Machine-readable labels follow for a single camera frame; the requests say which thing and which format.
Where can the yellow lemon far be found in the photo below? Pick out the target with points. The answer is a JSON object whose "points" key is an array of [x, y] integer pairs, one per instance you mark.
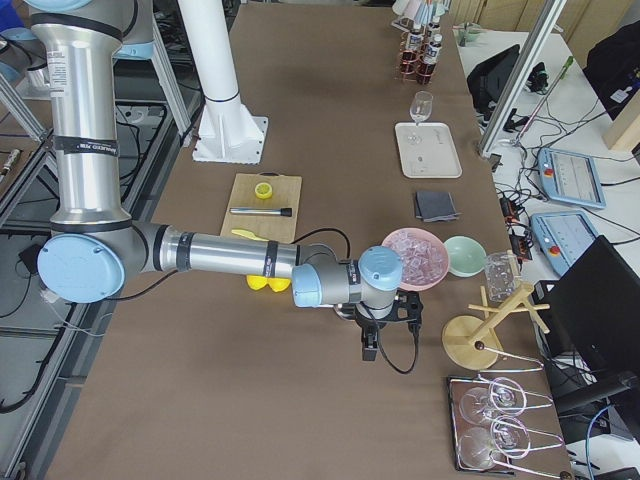
{"points": [[278, 284]]}

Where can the blue teach pendant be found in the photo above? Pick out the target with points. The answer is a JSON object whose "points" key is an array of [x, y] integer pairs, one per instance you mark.
{"points": [[570, 177], [563, 237]]}

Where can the tea bottle white cap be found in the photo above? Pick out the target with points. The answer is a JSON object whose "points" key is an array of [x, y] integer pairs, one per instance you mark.
{"points": [[411, 49]]}

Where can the blue teach pendant lower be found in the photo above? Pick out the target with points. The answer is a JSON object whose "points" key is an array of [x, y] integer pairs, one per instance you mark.
{"points": [[563, 237]]}

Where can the aluminium frame post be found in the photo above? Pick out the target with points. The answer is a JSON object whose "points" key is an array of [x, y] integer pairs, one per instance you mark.
{"points": [[533, 45]]}

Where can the pink bowl of ice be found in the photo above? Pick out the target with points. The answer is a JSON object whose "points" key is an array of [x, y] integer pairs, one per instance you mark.
{"points": [[424, 257]]}

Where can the black laptop monitor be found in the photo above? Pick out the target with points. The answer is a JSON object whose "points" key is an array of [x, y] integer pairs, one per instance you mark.
{"points": [[596, 302]]}

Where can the grey folded cloth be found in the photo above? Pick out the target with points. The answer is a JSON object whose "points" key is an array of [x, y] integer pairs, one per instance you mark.
{"points": [[434, 206]]}

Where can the wooden cup tree stand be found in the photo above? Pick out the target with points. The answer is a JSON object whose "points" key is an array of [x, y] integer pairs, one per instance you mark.
{"points": [[471, 342]]}

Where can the upside-down wine glass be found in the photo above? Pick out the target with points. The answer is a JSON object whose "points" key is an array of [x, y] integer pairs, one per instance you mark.
{"points": [[500, 445], [489, 399]]}

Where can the green ceramic bowl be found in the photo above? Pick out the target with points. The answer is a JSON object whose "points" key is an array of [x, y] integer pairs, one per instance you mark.
{"points": [[467, 257]]}

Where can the bamboo cutting board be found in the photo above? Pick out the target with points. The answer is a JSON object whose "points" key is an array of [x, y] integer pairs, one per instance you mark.
{"points": [[286, 194]]}

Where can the steel muddler black tip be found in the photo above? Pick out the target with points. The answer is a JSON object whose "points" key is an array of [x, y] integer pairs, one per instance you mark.
{"points": [[286, 212]]}

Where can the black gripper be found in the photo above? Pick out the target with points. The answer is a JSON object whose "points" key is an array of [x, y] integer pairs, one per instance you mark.
{"points": [[368, 327]]}

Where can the cream rabbit tray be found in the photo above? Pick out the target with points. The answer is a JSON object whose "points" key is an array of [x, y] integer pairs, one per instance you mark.
{"points": [[427, 151]]}

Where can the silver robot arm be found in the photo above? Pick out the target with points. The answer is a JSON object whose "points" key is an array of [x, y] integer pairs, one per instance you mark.
{"points": [[96, 246]]}

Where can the half lemon slice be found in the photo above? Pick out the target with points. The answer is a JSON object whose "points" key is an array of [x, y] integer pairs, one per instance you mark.
{"points": [[263, 190]]}

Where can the yellow lemon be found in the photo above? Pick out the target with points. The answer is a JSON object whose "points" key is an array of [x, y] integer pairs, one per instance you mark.
{"points": [[278, 284], [256, 282]]}

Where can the clear wine glass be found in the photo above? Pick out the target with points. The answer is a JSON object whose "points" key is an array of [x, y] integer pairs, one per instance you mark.
{"points": [[420, 110]]}

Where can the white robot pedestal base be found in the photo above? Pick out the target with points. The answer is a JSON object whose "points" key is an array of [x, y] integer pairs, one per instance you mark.
{"points": [[228, 132]]}

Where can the copper wire bottle basket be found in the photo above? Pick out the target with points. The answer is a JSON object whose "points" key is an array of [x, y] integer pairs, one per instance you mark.
{"points": [[412, 75]]}

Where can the glass mug on stand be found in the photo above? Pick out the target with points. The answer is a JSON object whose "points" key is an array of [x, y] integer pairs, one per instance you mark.
{"points": [[502, 275]]}

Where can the yellow lemon near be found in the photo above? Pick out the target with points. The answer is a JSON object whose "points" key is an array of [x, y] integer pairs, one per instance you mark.
{"points": [[256, 282]]}

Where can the blue teach pendant upper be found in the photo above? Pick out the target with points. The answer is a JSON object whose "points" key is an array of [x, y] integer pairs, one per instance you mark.
{"points": [[570, 177]]}

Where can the upside-down wine glass upper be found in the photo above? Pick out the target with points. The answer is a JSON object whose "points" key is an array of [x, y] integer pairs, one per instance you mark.
{"points": [[489, 399]]}

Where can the upside-down wine glass lower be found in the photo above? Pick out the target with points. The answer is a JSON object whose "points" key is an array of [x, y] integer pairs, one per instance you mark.
{"points": [[500, 445]]}

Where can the black tray with glasses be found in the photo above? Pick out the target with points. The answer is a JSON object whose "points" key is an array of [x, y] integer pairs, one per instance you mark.
{"points": [[456, 387]]}

